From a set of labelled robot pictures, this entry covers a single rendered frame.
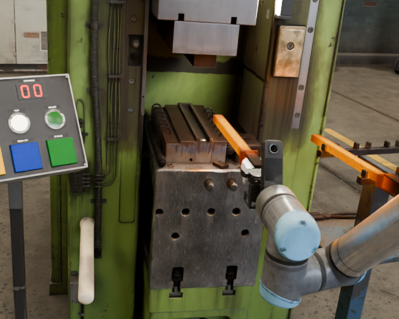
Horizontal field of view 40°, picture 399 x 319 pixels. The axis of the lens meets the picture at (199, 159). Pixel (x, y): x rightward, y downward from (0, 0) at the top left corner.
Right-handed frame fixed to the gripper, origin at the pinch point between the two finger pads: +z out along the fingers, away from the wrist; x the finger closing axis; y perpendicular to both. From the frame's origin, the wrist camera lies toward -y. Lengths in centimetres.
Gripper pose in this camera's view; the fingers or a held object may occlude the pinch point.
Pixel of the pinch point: (251, 157)
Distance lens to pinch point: 138.3
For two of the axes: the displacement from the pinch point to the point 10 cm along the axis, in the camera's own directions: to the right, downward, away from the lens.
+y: -0.8, 9.2, 3.8
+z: -1.8, -3.9, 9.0
